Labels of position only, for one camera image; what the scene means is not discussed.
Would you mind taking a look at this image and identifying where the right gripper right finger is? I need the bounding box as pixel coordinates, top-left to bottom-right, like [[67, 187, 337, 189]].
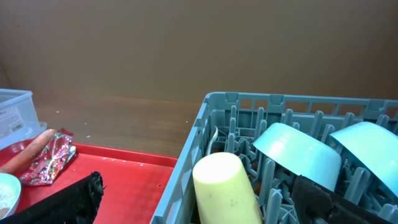
[[292, 175, 389, 224]]

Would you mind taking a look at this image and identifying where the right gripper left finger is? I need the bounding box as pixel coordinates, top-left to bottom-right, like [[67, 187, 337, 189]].
[[1, 172, 104, 224]]

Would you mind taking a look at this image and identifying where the green bowl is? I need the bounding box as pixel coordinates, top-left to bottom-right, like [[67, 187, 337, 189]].
[[253, 123, 341, 192]]

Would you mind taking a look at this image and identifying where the light blue bowl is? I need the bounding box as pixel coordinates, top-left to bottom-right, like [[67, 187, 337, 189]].
[[330, 121, 397, 195]]

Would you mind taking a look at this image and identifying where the yellow cup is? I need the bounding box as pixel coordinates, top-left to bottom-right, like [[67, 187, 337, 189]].
[[192, 152, 263, 224]]

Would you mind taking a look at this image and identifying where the white plastic spoon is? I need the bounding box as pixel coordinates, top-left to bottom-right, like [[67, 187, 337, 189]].
[[205, 126, 218, 156]]

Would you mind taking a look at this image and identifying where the grey dishwasher rack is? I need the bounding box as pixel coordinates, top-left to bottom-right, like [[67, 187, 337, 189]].
[[151, 92, 397, 224]]

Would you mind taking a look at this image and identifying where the red snack wrapper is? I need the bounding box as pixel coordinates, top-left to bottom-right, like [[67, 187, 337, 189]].
[[19, 128, 77, 187]]

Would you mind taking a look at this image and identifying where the light blue plate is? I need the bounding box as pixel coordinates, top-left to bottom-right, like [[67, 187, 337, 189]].
[[0, 173, 22, 219]]

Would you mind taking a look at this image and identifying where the orange carrot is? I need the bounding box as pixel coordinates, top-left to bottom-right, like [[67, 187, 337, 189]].
[[1, 129, 57, 174]]

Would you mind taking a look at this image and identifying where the clear plastic bin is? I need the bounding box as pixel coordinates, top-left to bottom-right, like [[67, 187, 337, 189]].
[[0, 88, 47, 149]]

